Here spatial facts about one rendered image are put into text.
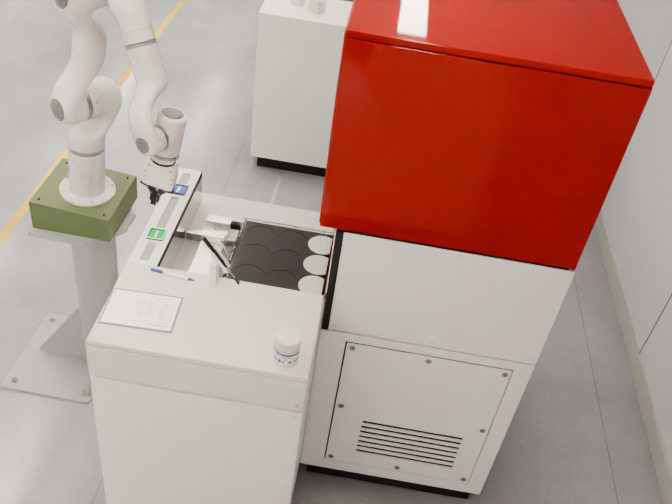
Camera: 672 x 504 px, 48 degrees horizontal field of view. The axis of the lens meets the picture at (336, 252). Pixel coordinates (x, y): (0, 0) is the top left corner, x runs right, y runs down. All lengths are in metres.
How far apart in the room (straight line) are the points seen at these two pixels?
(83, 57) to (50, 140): 2.44
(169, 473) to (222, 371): 0.56
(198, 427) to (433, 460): 0.96
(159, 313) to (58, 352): 1.29
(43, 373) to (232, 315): 1.35
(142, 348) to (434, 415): 1.07
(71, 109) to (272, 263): 0.79
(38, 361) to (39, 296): 0.42
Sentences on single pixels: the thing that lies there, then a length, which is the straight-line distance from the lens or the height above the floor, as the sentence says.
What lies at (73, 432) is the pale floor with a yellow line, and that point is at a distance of 3.21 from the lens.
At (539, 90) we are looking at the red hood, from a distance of 1.93.
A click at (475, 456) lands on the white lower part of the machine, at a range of 2.87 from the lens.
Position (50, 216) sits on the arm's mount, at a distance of 2.76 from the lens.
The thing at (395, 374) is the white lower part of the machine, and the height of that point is 0.67.
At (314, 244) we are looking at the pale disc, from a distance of 2.61.
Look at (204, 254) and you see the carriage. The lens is 2.57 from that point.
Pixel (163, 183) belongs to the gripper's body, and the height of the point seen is 1.19.
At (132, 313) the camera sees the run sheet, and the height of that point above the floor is 0.97.
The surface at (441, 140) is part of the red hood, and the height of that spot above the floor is 1.57.
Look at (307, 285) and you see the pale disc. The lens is 2.45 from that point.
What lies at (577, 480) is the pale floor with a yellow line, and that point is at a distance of 3.36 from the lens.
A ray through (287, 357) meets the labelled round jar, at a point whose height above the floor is 1.01.
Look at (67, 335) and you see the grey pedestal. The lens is 3.37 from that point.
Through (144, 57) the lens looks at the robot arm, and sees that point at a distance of 2.21.
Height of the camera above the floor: 2.54
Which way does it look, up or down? 39 degrees down
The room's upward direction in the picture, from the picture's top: 9 degrees clockwise
